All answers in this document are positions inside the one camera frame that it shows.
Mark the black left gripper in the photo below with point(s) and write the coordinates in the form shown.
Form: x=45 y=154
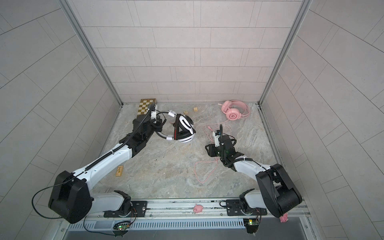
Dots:
x=158 y=124

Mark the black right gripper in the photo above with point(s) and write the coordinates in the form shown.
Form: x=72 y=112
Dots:
x=211 y=151

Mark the white black headphones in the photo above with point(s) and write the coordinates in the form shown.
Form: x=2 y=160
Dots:
x=184 y=130

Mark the pink headphones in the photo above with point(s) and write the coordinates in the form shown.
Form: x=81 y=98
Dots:
x=235 y=110

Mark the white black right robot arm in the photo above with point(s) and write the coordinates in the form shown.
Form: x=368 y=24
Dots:
x=277 y=193

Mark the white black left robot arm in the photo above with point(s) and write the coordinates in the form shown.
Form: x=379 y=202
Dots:
x=71 y=198

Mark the wooden chess board box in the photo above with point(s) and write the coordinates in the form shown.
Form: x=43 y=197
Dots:
x=145 y=108

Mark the wooden domino block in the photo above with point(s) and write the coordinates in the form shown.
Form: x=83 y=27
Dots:
x=119 y=171

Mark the pink pig toy centre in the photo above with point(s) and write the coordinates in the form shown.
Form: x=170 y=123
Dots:
x=198 y=209

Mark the pink pig toy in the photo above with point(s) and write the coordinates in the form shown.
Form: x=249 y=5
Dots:
x=198 y=209
x=284 y=218

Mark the right circuit board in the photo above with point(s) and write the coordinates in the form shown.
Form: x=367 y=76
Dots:
x=251 y=225

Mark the circuit board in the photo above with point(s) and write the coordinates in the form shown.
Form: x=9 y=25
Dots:
x=251 y=225
x=122 y=226

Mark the pink pig toy right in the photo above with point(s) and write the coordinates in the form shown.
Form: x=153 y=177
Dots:
x=284 y=218

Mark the left circuit board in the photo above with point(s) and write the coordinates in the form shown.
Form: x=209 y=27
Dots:
x=122 y=226

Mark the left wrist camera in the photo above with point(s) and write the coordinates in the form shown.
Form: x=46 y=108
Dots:
x=153 y=115

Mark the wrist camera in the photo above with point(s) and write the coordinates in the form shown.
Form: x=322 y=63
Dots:
x=216 y=135
x=153 y=115

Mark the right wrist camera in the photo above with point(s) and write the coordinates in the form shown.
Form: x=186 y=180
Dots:
x=216 y=135

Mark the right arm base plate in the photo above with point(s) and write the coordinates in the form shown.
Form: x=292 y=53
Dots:
x=238 y=207

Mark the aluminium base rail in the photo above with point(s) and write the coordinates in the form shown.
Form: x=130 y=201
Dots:
x=156 y=208

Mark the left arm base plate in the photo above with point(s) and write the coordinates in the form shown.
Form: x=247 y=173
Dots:
x=138 y=208

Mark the left metal corner post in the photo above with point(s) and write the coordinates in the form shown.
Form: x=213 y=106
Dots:
x=69 y=13

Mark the metal corner post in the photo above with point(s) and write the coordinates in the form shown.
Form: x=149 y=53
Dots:
x=290 y=38
x=69 y=13

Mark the right metal corner post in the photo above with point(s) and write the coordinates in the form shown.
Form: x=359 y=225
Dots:
x=290 y=38

